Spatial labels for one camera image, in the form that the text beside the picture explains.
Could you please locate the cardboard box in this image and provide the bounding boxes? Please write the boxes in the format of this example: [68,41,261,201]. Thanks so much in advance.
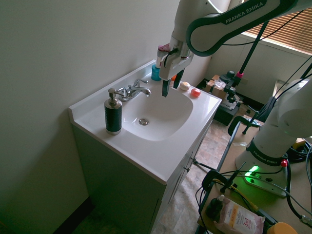
[206,75,229,99]

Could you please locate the white sink countertop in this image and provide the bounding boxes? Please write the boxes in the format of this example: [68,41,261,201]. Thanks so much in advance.
[68,59,223,185]

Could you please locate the black camera stand pole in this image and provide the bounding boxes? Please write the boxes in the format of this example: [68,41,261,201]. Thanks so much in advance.
[235,21,268,80]

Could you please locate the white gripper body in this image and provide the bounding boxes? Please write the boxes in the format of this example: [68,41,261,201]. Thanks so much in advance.
[159,51,195,81]

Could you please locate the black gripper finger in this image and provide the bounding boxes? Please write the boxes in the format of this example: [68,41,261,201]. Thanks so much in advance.
[161,79,172,98]
[173,69,185,90]

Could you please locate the orange round lid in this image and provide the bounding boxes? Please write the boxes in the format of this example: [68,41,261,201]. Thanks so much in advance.
[270,222,298,234]

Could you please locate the blue plastic cup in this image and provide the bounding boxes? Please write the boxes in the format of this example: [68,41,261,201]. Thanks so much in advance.
[151,64,163,81]

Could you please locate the black ribbed soap dispenser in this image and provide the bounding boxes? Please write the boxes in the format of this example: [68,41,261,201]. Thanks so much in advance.
[104,88,123,136]

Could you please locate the white vanity cabinet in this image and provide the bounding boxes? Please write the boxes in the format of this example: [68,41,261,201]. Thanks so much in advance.
[72,118,215,234]

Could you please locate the yellow cable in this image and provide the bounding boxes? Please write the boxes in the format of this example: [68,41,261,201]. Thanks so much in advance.
[214,179,259,211]

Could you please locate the small dark dropper bottle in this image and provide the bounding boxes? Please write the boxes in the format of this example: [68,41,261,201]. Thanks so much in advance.
[206,194,225,223]

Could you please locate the black equipment case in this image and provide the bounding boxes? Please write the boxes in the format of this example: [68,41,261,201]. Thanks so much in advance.
[213,94,244,126]

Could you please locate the micellar wipes pack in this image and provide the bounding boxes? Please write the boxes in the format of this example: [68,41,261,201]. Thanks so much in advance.
[214,197,266,234]

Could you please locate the wooden window blinds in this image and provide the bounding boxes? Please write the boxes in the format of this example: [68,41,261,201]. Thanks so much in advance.
[243,6,312,55]

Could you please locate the black C-clamp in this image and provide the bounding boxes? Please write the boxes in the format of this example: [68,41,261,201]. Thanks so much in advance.
[228,115,263,136]
[201,161,247,195]

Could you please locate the chrome two-handle faucet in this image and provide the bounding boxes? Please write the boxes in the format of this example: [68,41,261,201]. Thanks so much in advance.
[116,79,152,102]

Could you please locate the white tube with pink cap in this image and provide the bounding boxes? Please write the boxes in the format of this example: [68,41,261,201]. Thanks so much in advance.
[156,42,171,69]

